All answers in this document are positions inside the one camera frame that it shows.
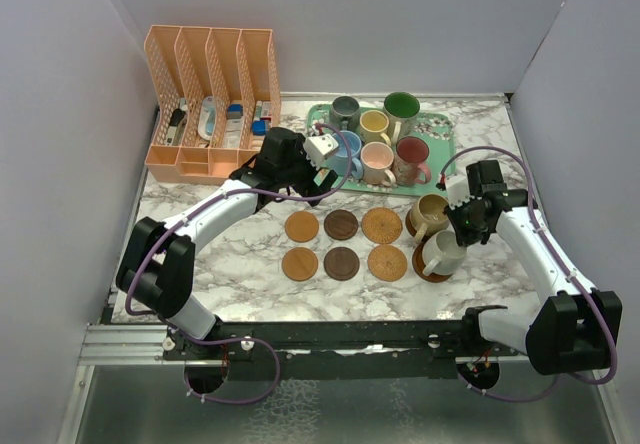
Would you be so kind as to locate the green mug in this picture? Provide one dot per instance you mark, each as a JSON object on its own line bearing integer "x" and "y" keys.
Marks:
{"x": 402, "y": 110}

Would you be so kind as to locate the white speckled mug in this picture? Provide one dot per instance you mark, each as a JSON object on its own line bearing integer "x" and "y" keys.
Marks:
{"x": 442, "y": 255}

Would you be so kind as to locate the green floral tray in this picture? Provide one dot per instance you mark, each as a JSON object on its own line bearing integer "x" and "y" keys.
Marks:
{"x": 436, "y": 130}

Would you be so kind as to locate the red floral mug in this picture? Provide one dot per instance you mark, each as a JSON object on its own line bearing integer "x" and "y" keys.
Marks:
{"x": 410, "y": 162}

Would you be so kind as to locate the light wood coaster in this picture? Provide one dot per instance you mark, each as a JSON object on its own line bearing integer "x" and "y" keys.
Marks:
{"x": 301, "y": 226}
{"x": 300, "y": 264}

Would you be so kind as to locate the blue eraser box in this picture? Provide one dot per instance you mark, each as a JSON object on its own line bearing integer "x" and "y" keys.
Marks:
{"x": 235, "y": 111}

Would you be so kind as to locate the woven rattan coaster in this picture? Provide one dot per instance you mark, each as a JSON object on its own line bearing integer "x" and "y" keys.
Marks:
{"x": 387, "y": 263}
{"x": 381, "y": 225}

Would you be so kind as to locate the white blue pack in organizer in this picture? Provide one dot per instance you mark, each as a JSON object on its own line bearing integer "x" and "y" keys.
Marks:
{"x": 207, "y": 118}

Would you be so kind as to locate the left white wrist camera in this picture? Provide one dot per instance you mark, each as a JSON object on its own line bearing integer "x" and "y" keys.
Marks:
{"x": 319, "y": 149}

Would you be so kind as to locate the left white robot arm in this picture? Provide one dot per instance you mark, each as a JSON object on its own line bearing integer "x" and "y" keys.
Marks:
{"x": 157, "y": 268}

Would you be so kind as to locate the yellow mug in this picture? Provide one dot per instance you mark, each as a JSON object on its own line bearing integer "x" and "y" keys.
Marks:
{"x": 373, "y": 127}

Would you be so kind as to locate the black white tool in organizer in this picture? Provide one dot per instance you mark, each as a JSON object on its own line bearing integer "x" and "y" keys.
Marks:
{"x": 177, "y": 124}

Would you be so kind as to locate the brown wooden coaster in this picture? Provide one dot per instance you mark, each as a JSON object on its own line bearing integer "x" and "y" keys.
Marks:
{"x": 409, "y": 224}
{"x": 418, "y": 266}

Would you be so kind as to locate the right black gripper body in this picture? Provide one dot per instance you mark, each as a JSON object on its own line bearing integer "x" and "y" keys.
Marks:
{"x": 466, "y": 225}

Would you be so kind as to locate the blue tape dispenser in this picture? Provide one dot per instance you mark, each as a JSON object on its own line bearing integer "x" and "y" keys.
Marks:
{"x": 260, "y": 127}

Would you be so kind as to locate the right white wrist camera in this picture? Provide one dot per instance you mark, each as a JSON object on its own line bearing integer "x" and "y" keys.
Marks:
{"x": 457, "y": 190}

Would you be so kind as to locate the peach plastic file organizer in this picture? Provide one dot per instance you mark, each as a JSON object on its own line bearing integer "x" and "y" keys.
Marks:
{"x": 211, "y": 84}

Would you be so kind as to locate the black mounting rail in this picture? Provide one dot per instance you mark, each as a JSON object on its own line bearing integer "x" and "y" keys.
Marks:
{"x": 331, "y": 350}

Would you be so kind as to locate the tan beige mug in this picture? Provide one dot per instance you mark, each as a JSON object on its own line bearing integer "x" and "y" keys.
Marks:
{"x": 427, "y": 217}

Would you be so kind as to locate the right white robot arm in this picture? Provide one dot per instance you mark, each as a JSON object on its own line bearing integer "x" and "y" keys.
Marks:
{"x": 577, "y": 325}

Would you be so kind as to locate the aluminium frame rail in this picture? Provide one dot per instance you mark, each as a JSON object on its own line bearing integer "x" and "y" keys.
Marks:
{"x": 146, "y": 343}

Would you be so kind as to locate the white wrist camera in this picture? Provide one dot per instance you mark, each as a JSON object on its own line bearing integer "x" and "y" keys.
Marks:
{"x": 457, "y": 190}
{"x": 319, "y": 149}

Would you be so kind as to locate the dark grey mug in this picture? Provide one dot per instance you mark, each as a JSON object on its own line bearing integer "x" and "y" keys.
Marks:
{"x": 344, "y": 113}

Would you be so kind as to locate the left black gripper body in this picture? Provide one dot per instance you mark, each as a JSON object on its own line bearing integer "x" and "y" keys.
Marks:
{"x": 301, "y": 174}

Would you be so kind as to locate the dark walnut coaster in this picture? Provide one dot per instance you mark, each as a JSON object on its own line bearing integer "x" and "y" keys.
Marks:
{"x": 341, "y": 263}
{"x": 341, "y": 224}

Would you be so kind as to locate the light pink mug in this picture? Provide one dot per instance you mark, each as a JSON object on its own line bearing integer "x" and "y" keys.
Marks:
{"x": 377, "y": 159}

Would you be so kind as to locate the blue mug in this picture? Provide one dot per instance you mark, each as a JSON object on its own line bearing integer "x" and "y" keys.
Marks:
{"x": 346, "y": 162}

